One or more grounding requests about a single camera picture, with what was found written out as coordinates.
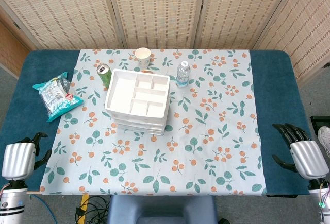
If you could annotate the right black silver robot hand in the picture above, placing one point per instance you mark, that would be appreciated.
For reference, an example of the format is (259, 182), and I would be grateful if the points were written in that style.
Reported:
(309, 157)

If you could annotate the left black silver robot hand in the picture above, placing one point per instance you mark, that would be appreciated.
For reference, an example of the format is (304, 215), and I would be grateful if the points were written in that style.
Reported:
(18, 159)

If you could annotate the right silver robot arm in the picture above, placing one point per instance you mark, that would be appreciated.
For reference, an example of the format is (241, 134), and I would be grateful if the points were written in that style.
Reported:
(315, 194)

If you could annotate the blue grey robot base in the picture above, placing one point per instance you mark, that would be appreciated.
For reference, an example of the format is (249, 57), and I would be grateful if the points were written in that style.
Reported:
(159, 208)

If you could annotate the white plastic drawer organizer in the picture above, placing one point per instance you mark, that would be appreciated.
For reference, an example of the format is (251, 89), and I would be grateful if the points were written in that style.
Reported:
(121, 92)

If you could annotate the white shoe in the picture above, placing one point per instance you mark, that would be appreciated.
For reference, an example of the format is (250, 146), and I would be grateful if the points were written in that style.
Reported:
(325, 136)

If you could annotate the black stand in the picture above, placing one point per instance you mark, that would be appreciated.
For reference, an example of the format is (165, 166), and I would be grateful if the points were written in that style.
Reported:
(318, 121)

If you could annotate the dark teal table cover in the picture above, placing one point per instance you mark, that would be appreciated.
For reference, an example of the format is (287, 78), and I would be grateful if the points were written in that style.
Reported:
(278, 92)

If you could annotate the teal snack bag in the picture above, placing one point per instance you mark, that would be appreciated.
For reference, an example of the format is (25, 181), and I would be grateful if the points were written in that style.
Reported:
(56, 97)

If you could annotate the floral print tablecloth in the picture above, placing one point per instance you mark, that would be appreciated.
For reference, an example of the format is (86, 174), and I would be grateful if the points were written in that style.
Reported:
(206, 144)

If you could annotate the brown wooden door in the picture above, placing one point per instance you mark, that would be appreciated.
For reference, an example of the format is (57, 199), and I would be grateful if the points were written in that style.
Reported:
(10, 51)

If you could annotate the green drink can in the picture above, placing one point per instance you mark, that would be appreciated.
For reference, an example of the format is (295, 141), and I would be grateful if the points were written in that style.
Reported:
(104, 77)

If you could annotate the clear plastic water bottle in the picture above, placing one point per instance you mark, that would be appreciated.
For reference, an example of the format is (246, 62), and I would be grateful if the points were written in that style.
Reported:
(183, 76)

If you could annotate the small orange object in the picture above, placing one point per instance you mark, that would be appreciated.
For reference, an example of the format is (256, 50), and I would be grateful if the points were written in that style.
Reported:
(147, 71)

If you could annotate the white paper cup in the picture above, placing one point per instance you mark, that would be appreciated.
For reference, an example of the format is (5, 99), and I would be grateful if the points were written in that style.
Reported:
(142, 54)

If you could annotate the woven bamboo folding screen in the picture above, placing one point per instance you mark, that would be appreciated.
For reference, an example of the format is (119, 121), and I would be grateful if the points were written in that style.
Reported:
(159, 10)

